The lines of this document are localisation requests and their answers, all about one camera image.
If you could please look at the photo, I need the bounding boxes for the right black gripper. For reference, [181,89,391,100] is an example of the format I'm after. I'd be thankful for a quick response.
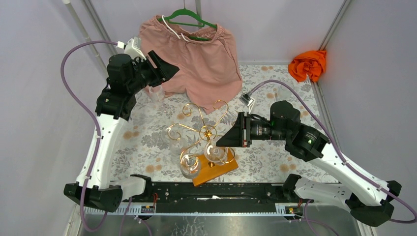
[216,111,289,148]

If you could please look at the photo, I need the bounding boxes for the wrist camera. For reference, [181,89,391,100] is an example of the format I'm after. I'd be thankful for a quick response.
[117,36,147,60]
[239,93,255,114]

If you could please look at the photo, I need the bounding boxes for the purple cable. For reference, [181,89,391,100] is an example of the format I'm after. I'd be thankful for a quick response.
[60,40,133,236]
[249,80,417,236]

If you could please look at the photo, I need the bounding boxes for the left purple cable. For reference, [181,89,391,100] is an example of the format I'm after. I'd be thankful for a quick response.
[60,40,133,236]

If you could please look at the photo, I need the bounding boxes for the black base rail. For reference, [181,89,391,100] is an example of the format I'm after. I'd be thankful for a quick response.
[132,182,305,213]

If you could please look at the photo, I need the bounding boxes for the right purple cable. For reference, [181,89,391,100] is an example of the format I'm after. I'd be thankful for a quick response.
[249,80,417,236]

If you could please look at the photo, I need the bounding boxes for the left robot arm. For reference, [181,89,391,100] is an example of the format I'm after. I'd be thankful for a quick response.
[63,51,179,212]

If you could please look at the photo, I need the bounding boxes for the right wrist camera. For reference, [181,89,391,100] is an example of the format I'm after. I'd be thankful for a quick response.
[239,93,255,114]

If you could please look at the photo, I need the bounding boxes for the gold wine glass rack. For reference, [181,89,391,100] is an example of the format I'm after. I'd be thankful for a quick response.
[166,100,229,163]

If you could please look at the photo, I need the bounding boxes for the wooden rack base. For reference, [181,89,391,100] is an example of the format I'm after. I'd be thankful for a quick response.
[192,148,238,187]

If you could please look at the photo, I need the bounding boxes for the floral table cloth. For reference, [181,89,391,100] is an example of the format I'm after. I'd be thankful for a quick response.
[111,65,335,183]

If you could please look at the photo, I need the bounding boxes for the pink shorts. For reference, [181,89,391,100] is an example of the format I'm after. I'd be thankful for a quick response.
[139,15,243,114]

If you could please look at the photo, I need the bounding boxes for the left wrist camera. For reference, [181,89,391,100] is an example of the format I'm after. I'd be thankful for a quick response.
[117,36,147,60]

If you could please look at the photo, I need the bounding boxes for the green clothes hanger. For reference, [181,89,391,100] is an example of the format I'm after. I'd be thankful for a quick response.
[157,0,218,42]

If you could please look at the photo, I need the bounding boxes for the orange cloth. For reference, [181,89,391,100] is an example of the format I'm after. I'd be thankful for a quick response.
[288,50,327,82]

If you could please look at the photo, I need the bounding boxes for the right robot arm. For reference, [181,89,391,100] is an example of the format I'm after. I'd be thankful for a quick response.
[216,101,401,227]

